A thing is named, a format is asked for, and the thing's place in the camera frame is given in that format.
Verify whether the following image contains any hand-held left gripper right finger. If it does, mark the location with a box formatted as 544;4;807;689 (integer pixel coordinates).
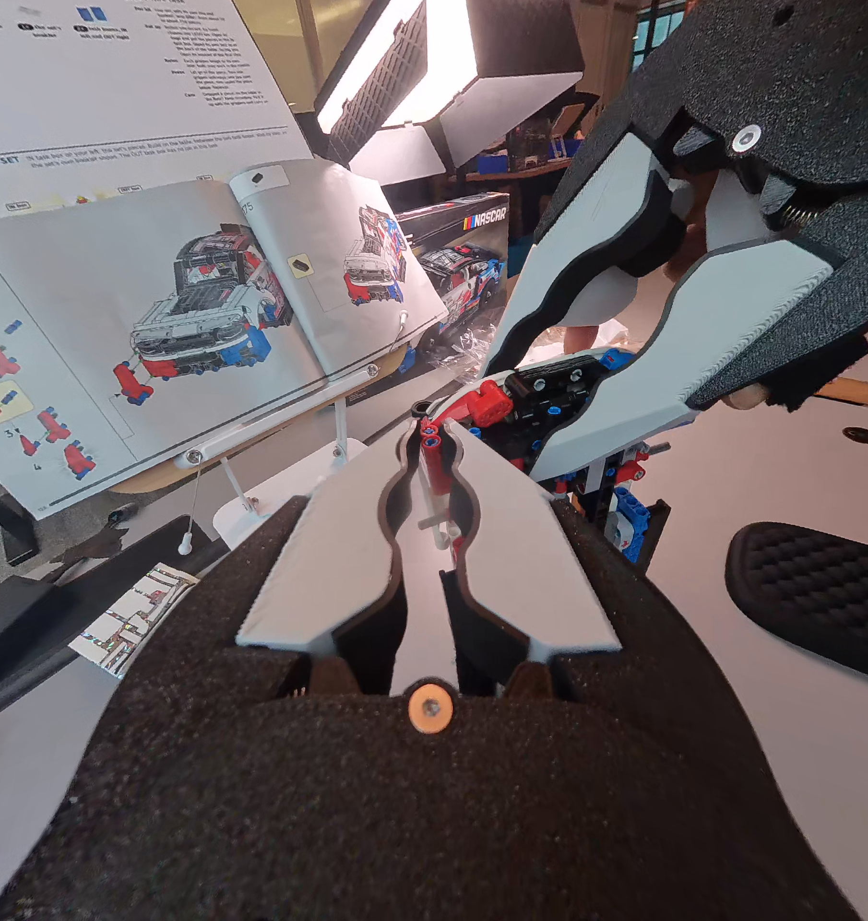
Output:
441;423;623;664

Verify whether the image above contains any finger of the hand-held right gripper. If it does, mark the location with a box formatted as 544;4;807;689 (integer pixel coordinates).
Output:
529;239;835;483
479;133;688;378

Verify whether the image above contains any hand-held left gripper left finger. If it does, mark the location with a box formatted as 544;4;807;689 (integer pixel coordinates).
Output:
234;423;416;657

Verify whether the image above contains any red toy brick piece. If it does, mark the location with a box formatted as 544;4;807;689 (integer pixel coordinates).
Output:
419;419;458;499

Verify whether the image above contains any white toy car front section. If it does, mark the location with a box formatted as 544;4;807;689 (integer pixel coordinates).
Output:
411;344;672;566

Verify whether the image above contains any toy car instruction booklet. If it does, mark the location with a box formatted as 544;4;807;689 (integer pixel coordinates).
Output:
0;158;449;520

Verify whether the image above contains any black desk mat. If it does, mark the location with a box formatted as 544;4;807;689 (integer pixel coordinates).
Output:
0;514;229;731

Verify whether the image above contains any grey desk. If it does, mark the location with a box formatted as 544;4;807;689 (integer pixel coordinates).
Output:
0;392;868;921

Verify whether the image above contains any black toy car set box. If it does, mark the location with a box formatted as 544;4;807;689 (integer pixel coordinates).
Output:
394;190;514;378

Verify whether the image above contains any dark framed window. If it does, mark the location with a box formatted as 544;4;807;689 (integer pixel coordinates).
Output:
635;0;694;73

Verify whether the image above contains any white book stand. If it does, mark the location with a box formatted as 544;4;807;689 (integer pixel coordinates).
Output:
110;309;416;556

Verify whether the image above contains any clear plastic bag pile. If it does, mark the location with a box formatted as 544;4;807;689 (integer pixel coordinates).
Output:
419;324;521;382

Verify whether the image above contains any folded sticker sheet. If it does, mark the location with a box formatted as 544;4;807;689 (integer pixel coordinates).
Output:
69;563;201;679

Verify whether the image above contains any studio light panel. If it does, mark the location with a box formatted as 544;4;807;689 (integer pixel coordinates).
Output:
315;0;586;189

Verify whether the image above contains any black box-shaped device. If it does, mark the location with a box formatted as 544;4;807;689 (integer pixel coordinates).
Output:
0;576;75;670

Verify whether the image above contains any background wooden table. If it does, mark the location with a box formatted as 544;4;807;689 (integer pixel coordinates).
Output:
0;457;40;566

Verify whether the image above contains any white printed instruction sheet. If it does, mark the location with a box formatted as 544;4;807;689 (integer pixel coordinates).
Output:
0;0;316;224

